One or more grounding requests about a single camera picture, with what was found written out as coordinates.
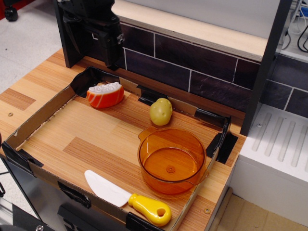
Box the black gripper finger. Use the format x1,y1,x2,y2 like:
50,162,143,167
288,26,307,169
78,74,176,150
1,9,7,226
64,18,81,53

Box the dark shelf frame with tiles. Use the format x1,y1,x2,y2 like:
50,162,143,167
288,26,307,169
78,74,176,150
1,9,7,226
53,0,308,137

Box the yellow toy potato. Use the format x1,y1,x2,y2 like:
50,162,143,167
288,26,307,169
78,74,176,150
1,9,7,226
150,98,173,126

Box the white drainboard sink unit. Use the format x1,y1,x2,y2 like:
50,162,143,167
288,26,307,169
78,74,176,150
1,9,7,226
231,104,308,226

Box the black caster wheel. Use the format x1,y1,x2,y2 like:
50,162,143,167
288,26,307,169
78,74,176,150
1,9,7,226
3,0,18,22

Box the toy knife yellow handle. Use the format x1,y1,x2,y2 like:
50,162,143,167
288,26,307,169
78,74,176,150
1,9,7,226
84,170,172,227

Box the black cables at right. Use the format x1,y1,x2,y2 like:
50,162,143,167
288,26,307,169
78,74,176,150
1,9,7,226
280,0,308,52

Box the cardboard fence with black tape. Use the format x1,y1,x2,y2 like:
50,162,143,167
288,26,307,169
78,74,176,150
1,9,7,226
0,67,243,231

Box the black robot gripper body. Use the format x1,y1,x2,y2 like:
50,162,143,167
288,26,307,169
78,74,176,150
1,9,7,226
57,0,124,67

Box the orange transparent plastic pot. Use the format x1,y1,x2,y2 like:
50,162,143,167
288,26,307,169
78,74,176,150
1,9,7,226
138,127,208,194

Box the orange salmon sushi toy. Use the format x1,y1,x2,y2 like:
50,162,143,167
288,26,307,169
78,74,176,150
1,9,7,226
86,82,124,108

